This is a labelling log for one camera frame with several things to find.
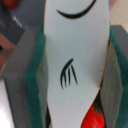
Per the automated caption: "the gripper grey teal right finger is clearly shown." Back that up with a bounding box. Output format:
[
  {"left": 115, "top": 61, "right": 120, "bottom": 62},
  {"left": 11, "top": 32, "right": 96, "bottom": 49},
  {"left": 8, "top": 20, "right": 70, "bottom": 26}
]
[{"left": 100, "top": 25, "right": 128, "bottom": 128}]

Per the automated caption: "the red toy tomato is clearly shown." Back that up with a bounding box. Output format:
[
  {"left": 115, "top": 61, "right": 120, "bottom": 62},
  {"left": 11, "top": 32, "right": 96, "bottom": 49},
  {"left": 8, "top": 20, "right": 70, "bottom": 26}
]
[{"left": 80, "top": 103, "right": 105, "bottom": 128}]

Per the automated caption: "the gripper grey teal left finger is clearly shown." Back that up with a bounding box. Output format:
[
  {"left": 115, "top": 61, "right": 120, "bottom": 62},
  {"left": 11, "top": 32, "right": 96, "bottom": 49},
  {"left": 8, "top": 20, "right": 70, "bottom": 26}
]
[{"left": 2, "top": 27, "right": 48, "bottom": 128}]

